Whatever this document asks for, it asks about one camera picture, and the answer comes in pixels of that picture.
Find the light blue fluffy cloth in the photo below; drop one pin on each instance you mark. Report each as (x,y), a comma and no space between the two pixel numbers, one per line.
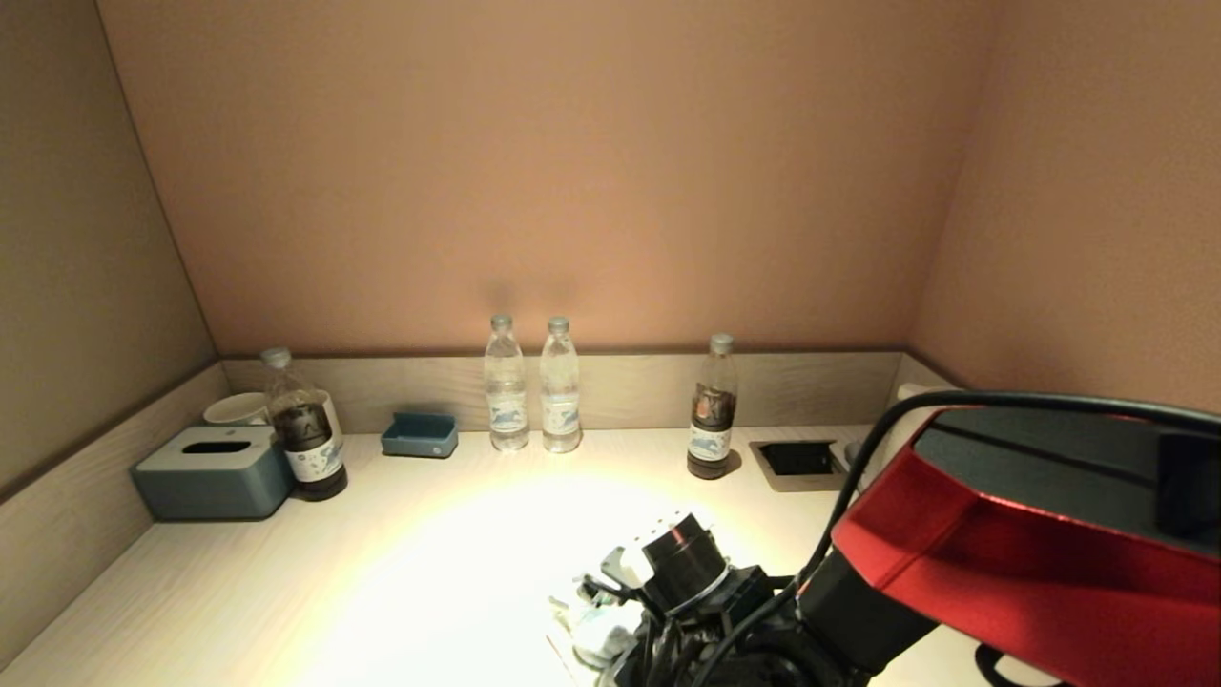
(601,634)

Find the clear water bottle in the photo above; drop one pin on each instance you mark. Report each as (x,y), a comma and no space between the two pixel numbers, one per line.
(507,401)
(561,401)

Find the half-full dark drink bottle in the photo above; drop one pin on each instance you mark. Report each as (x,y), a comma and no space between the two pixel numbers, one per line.
(713,429)

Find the white ceramic cup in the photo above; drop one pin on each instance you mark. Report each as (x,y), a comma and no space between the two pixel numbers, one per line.
(236,410)

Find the grey kettle power plug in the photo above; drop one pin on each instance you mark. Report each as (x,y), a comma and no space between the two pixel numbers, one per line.
(854,450)

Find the red black right robot arm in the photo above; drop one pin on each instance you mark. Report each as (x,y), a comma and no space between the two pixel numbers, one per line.
(1002,563)

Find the cream electric kettle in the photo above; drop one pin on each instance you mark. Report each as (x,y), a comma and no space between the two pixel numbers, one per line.
(901,429)

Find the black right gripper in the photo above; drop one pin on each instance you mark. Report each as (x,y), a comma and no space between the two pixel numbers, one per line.
(744,630)

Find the small blue tray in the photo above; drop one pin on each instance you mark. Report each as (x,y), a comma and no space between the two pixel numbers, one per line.
(420,441)

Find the blue grey tissue box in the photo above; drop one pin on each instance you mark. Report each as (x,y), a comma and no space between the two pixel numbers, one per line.
(212,482)

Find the black recessed socket box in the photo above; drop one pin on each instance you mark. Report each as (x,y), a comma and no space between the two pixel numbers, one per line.
(796,460)

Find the fuller dark drink bottle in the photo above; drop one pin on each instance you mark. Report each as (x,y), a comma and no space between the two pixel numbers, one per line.
(307,439)

